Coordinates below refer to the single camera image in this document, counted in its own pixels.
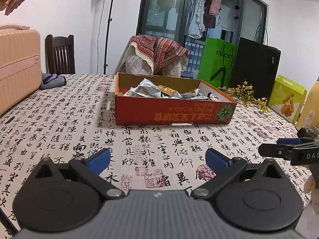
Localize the grey and purple pouch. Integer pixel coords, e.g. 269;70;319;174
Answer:
39;73;67;90

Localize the dark wooden chair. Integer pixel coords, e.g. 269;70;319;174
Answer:
45;34;76;75

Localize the green paper bag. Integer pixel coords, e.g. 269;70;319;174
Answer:
198;37;239;88

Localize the black paper bag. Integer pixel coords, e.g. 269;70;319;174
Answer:
230;25;282;100

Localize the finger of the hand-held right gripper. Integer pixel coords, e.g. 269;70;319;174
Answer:
276;138;304;145
258;143;295;159

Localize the light blue hanging garment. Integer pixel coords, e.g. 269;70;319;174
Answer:
187;0;206;39

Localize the orange cardboard box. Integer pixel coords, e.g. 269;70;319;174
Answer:
115;72;238;125

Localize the white hanging garment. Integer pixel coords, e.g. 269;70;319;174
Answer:
219;0;241;32

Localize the pile of snack packets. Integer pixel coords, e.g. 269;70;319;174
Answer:
123;78;216;100

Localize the dark sliding glass door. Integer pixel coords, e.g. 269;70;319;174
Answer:
136;0;270;78

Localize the chair with patterned cloth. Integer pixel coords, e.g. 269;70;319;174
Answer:
117;42;189;78

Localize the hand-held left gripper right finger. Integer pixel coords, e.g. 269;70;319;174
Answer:
190;148;282;201

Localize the black light stand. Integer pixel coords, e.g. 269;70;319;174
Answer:
103;0;123;75

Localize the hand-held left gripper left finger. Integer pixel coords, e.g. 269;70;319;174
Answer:
32;148;125;201

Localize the pink ribbed suitcase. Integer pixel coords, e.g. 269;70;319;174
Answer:
0;24;42;116

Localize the light green snack carton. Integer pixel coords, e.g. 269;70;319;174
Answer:
268;75;308;124

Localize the yellow flower sprig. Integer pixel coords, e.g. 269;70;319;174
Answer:
219;81;271;113

